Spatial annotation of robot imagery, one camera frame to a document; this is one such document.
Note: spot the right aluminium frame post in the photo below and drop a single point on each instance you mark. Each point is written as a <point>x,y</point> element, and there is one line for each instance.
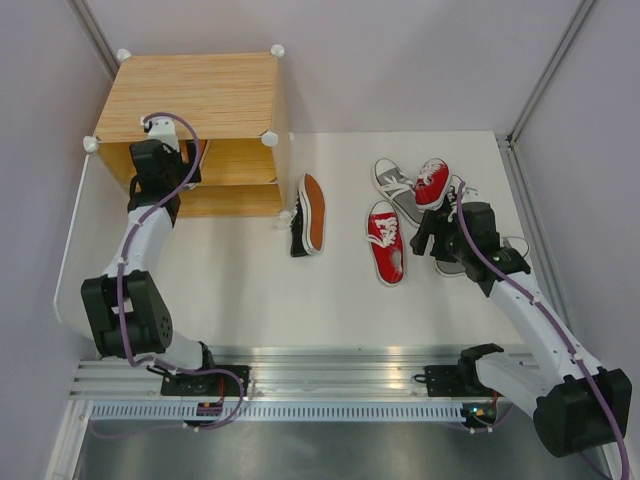
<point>526,148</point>

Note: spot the white slotted cable duct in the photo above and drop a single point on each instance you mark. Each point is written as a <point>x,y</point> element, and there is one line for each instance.
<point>280,411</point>

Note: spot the left aluminium frame post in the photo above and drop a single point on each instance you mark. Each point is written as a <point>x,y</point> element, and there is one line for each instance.
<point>93,31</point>

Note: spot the black sneaker orange sole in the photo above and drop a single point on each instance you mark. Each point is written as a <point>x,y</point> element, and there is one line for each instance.
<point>306,220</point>

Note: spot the grey sneaker back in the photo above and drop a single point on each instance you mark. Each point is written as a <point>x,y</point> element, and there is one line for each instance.
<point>397,188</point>

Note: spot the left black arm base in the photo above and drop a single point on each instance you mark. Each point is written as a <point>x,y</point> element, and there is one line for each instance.
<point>215,394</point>

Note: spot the red sneaker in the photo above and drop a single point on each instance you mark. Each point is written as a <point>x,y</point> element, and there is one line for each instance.
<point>432,184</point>
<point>385,239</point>

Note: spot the aluminium mounting rail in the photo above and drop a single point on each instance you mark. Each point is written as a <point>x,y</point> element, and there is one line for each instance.
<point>285,374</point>

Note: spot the aluminium frame post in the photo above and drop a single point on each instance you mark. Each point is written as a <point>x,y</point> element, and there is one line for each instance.
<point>93,31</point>
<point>526,148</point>

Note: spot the red sneaker front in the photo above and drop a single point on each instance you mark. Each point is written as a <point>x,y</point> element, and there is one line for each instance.
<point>385,239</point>

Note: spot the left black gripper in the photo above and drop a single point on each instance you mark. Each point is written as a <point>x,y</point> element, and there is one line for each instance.
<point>184,168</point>

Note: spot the grey sneaker right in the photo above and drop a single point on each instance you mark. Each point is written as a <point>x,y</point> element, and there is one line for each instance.
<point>456,269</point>

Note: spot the red sneaker back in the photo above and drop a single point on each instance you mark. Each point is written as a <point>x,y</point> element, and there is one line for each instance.
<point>432,184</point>

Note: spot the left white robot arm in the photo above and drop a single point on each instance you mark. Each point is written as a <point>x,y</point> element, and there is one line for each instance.
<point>127,315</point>

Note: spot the black sneaker back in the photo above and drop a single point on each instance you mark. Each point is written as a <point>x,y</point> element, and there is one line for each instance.
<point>469,194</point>

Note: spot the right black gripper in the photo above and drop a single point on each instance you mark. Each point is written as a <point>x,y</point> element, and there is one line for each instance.
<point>434,222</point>

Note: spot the wooden two-shelf shoe cabinet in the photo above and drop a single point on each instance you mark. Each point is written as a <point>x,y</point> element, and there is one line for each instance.
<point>234,104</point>

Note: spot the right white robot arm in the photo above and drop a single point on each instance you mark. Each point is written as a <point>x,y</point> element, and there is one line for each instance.
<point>574,402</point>

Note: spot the grey sneaker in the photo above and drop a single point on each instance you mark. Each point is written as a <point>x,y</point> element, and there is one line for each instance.
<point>456,269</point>
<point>397,188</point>

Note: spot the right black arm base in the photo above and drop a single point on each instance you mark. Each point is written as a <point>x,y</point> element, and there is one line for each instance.
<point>461,380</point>

